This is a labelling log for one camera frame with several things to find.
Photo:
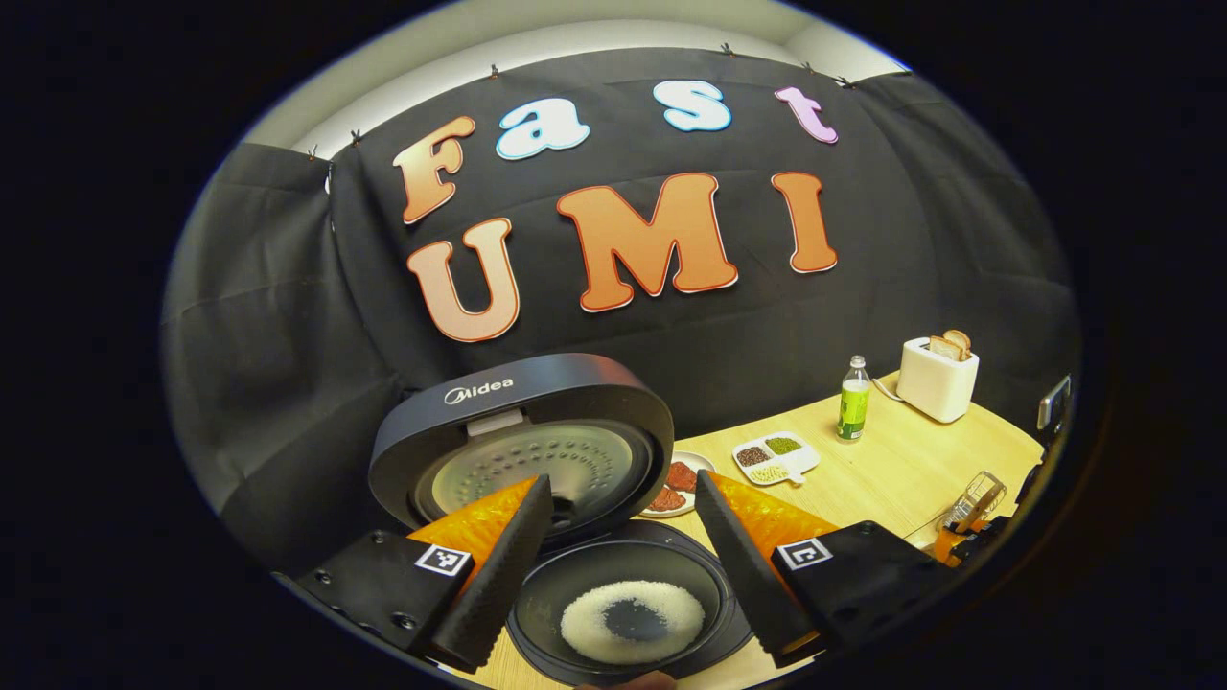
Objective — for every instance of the red meat piece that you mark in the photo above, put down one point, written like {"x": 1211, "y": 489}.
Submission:
{"x": 667, "y": 499}
{"x": 681, "y": 476}

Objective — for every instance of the toasted bread slices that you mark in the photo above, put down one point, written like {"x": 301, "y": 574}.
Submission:
{"x": 949, "y": 345}

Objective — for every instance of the round white plate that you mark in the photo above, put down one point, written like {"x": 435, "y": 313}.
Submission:
{"x": 705, "y": 460}

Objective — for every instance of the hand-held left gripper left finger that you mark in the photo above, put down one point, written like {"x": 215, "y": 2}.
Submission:
{"x": 503, "y": 575}

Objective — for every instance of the white rice heap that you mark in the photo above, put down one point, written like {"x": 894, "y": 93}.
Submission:
{"x": 585, "y": 632}

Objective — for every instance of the white divided grain dish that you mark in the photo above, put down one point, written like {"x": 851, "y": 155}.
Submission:
{"x": 800, "y": 462}

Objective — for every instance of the grey wall plate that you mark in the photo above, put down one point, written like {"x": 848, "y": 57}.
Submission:
{"x": 1054, "y": 402}

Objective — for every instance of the white toaster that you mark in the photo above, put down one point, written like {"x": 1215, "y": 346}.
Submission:
{"x": 935, "y": 388}

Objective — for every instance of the dark grey rice cooker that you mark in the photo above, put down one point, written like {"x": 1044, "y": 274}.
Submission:
{"x": 537, "y": 402}

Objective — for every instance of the green drink bottle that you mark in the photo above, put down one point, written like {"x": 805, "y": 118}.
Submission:
{"x": 853, "y": 407}

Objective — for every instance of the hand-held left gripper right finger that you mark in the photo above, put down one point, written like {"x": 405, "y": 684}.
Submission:
{"x": 743, "y": 575}

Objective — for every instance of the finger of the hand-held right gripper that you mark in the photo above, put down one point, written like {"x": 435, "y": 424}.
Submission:
{"x": 949, "y": 546}

